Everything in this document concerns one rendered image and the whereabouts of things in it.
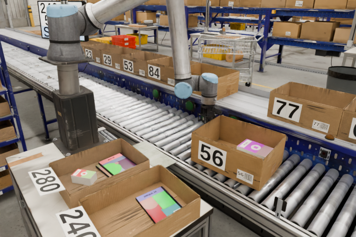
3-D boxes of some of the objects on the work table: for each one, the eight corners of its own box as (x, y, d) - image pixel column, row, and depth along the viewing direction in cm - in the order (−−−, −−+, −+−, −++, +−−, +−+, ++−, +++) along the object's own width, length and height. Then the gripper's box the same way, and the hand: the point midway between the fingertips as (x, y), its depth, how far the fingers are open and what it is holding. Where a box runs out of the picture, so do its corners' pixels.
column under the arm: (66, 158, 144) (56, 102, 132) (51, 140, 162) (41, 90, 150) (109, 143, 160) (104, 91, 148) (91, 128, 178) (85, 81, 166)
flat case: (118, 181, 123) (118, 179, 122) (98, 164, 136) (98, 162, 135) (142, 169, 132) (141, 166, 131) (121, 154, 144) (121, 152, 144)
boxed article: (91, 187, 122) (89, 178, 120) (72, 183, 124) (70, 175, 122) (97, 179, 127) (96, 171, 125) (79, 176, 129) (77, 168, 127)
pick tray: (51, 180, 126) (47, 163, 123) (122, 152, 149) (121, 137, 146) (72, 215, 106) (69, 195, 103) (151, 176, 129) (150, 159, 126)
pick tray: (80, 219, 104) (77, 199, 100) (160, 181, 126) (160, 163, 123) (112, 274, 83) (109, 251, 80) (201, 216, 106) (202, 196, 102)
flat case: (158, 229, 99) (158, 226, 99) (135, 200, 114) (135, 197, 113) (187, 213, 106) (187, 210, 106) (162, 188, 121) (161, 185, 120)
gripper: (197, 103, 152) (196, 135, 160) (209, 107, 146) (207, 140, 154) (206, 99, 158) (205, 130, 165) (219, 103, 152) (216, 136, 159)
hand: (209, 132), depth 161 cm, fingers closed
